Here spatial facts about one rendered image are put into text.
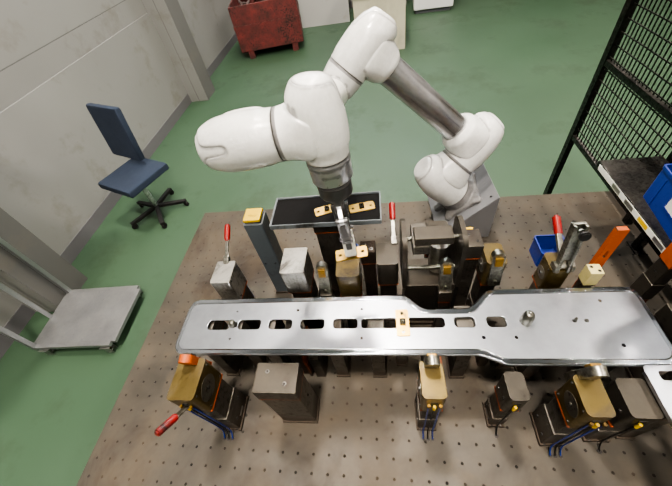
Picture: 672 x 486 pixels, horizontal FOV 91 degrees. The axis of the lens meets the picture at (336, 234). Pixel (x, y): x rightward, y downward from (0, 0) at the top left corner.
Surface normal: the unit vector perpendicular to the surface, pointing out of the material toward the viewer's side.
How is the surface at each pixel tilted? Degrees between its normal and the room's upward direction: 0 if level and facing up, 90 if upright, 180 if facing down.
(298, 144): 89
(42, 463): 0
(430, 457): 0
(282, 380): 0
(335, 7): 76
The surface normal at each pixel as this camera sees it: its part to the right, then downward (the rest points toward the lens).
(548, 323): -0.14, -0.66
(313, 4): -0.11, 0.57
